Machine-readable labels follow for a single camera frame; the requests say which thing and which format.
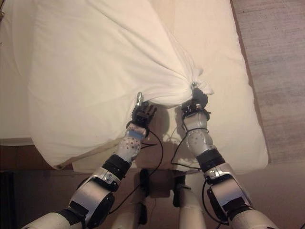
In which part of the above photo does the mattress with white sheet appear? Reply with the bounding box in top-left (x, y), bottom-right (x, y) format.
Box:
top-left (0, 0), bottom-right (270, 173)

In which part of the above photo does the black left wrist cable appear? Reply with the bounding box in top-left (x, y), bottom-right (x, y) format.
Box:
top-left (112, 128), bottom-right (164, 208)

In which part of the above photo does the left silver robot leg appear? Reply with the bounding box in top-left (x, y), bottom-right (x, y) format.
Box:
top-left (111, 202), bottom-right (144, 229)

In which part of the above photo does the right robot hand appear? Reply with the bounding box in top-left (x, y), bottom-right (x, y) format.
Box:
top-left (180, 82), bottom-right (210, 118)

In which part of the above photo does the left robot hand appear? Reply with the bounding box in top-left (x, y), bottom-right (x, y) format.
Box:
top-left (131, 91), bottom-right (158, 125)

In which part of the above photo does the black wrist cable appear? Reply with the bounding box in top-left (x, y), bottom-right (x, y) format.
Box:
top-left (112, 128), bottom-right (164, 208)
top-left (170, 120), bottom-right (203, 171)

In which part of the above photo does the silver robot leg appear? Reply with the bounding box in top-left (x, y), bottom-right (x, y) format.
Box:
top-left (111, 202), bottom-right (144, 229)
top-left (175, 183), bottom-right (207, 229)

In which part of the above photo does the right silver robot leg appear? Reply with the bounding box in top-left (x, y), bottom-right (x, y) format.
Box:
top-left (175, 183), bottom-right (207, 229)

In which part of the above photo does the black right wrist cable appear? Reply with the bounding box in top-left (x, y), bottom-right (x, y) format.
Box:
top-left (170, 120), bottom-right (203, 171)

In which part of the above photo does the white duvet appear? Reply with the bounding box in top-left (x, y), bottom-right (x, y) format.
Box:
top-left (27, 0), bottom-right (215, 170)

